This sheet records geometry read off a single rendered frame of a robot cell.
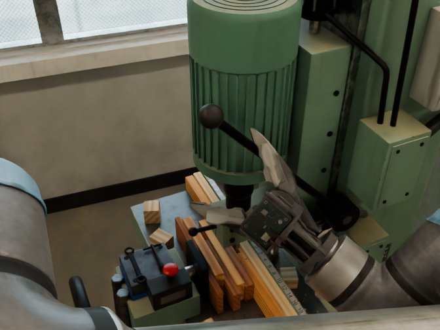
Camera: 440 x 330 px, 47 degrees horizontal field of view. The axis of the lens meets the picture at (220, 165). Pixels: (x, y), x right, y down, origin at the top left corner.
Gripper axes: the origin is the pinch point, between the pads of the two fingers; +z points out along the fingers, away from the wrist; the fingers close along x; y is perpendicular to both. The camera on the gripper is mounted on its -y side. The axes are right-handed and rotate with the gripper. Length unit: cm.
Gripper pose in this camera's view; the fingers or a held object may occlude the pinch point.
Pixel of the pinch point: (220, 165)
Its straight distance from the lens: 77.4
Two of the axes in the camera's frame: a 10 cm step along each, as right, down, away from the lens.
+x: -6.0, 7.6, 2.4
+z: -7.6, -6.4, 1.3
